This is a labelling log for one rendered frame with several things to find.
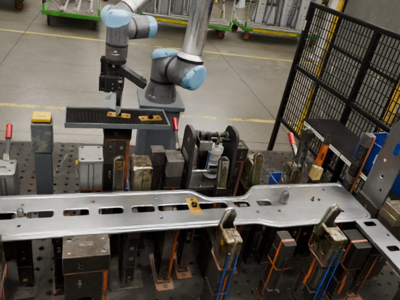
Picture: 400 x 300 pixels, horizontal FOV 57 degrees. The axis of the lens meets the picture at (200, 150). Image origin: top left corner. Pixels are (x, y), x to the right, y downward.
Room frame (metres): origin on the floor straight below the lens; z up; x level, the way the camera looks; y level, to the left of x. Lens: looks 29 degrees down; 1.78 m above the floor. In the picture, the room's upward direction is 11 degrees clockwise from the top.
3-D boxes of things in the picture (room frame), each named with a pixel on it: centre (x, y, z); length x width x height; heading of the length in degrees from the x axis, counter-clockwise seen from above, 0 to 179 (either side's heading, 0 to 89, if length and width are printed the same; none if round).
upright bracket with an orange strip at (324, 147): (1.35, -0.49, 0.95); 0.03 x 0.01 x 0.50; 111
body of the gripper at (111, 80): (1.23, 0.35, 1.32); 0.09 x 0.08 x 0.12; 100
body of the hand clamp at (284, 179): (1.32, -0.39, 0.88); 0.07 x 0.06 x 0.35; 21
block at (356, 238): (1.02, -0.59, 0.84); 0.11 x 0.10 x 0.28; 21
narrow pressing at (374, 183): (1.25, -0.70, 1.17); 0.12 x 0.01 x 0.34; 21
